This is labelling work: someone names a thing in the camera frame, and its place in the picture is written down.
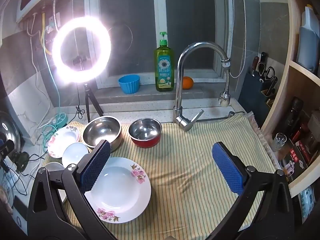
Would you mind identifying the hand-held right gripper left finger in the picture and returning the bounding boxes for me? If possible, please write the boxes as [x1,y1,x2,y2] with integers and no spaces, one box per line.
[26,139,112,240]

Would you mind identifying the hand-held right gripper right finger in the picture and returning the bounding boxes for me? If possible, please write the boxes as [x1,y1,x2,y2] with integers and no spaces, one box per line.
[206,142,295,240]

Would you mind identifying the white ceramic bowl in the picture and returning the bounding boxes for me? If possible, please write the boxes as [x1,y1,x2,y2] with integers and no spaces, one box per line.
[62,142,90,168]

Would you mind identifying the large stainless steel bowl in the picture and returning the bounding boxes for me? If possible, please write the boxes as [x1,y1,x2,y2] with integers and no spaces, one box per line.
[82,116,122,153]

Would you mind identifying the large floral white plate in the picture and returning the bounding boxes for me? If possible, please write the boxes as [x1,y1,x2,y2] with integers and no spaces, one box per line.
[84,157,152,223]

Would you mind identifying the light green ceramic bowl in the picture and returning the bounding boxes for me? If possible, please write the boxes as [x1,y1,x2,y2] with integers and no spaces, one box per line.
[44,162,68,204]

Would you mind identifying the small floral rimmed plate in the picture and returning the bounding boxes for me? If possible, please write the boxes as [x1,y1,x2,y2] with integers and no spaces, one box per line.
[47,126,80,158]

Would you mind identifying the yellow striped cloth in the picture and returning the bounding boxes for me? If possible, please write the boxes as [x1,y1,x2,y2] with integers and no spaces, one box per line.
[42,112,282,240]

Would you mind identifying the teal power strip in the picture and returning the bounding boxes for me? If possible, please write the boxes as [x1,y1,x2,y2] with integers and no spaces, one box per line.
[49,114,68,128]

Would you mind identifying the clear drinking glass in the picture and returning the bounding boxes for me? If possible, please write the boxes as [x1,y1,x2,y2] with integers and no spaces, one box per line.
[271,133,287,152]

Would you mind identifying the red stainless steel bowl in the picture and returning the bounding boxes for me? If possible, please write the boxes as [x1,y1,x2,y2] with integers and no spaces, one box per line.
[128,118,162,148]

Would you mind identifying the black mini tripod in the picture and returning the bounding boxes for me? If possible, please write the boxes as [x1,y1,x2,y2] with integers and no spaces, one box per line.
[82,82,104,124]

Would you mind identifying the red and black box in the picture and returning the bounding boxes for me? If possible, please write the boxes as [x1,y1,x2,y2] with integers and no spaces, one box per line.
[280,140,313,178]

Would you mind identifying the dark green round base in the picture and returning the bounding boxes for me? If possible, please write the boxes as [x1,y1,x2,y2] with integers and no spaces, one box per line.
[10,151,30,173]

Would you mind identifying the dark grey knife block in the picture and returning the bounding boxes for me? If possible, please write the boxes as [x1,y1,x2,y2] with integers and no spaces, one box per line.
[237,71,278,128]

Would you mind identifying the dark glass bottle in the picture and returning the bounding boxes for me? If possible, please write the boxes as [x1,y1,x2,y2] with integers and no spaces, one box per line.
[282,96,304,140]

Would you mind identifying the blue printed bag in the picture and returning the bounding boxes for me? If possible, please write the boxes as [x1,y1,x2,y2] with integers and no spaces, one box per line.
[299,185,318,225]

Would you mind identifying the blue ribbed plastic cup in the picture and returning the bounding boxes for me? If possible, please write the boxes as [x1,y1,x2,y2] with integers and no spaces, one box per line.
[118,74,140,95]

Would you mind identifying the chrome kitchen faucet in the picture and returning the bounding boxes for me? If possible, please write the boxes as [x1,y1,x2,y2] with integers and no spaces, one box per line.
[173,42,232,132]

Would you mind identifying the orange fruit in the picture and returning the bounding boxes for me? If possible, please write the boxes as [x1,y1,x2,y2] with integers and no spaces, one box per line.
[182,76,194,90]

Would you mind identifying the wooden shelf unit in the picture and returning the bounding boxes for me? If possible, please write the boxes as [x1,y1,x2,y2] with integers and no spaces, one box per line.
[260,0,320,198]

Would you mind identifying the green dish soap bottle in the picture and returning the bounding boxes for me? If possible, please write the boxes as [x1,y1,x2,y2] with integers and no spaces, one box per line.
[153,31,175,92]

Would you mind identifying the yellow gas pipe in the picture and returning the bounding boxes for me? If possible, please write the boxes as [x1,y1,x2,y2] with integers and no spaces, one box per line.
[40,12,53,55]

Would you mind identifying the white plastic jug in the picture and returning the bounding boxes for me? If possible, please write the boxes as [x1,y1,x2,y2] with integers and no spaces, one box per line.
[296,4,320,74]

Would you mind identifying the teal coiled cable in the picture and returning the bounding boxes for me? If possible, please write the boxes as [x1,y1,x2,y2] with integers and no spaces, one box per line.
[41,112,68,153]

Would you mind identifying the black ring light cable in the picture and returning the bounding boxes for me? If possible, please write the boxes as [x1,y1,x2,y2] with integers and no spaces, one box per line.
[74,84,85,119]

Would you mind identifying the white power cable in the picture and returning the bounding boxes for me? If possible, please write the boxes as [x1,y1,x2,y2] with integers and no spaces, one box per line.
[26,17,59,130]

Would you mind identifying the black handled scissors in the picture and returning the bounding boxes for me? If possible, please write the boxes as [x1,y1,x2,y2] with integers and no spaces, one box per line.
[264,66,276,80]

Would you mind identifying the brown handled knife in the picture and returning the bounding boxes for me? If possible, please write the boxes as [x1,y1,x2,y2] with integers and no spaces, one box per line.
[251,56,259,77]

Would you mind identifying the white ring light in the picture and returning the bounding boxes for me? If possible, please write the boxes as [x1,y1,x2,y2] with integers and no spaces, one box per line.
[51,15,112,84]

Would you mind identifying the metal braided hose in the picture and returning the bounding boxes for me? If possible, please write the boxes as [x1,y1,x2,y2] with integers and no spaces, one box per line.
[229,0,247,78]

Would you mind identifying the white window frame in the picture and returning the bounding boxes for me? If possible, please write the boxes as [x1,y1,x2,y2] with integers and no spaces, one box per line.
[84,0,234,89]

